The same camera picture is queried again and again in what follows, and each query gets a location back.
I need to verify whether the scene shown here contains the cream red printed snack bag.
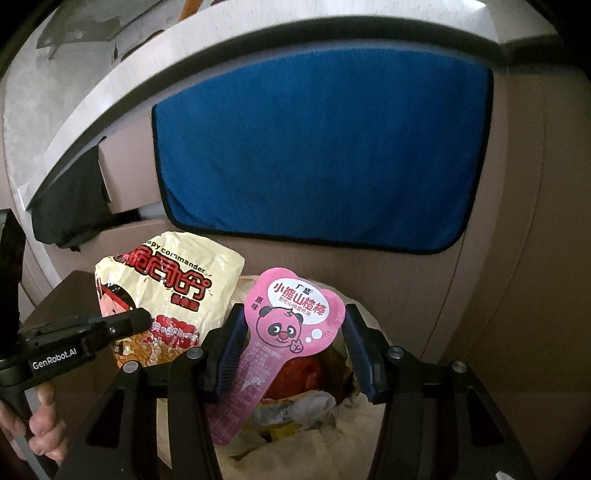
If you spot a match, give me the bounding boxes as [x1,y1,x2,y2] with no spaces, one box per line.
[95,231,245,370]

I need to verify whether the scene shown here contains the glass range hood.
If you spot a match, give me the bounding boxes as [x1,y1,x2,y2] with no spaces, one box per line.
[36,0,167,61]

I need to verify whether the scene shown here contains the person's left hand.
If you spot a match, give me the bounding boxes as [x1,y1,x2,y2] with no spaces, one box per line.
[0,385,70,464]

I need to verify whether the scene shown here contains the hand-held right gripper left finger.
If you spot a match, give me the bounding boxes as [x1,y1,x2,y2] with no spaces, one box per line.
[60,304,247,480]

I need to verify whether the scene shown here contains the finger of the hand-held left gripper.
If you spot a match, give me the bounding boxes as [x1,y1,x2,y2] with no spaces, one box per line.
[102,308,153,340]

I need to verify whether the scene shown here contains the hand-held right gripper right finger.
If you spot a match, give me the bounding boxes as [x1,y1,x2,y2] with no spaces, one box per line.
[344,304,536,480]

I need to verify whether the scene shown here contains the pink bear-shaped packet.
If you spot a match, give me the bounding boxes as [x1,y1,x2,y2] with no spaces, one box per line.
[210,266,347,446]

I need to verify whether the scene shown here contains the blue towel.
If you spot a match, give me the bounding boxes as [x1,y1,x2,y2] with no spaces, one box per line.
[151,58,495,256]

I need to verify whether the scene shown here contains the beige kitchen cabinet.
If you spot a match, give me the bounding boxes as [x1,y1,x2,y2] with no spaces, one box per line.
[99,65,591,480]

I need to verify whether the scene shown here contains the brown tablecloth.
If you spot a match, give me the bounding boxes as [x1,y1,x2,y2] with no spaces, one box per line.
[23,270,162,480]

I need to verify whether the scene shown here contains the black cloth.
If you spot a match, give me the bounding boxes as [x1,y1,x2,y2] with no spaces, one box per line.
[30,148,114,252]

